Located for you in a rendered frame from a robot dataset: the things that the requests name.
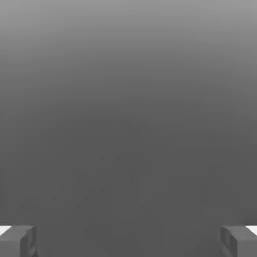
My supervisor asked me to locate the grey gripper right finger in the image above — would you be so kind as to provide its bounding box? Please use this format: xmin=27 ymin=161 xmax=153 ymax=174
xmin=219 ymin=224 xmax=257 ymax=257

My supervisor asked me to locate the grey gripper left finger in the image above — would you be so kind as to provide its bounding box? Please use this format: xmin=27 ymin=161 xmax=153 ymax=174
xmin=0 ymin=224 xmax=39 ymax=257

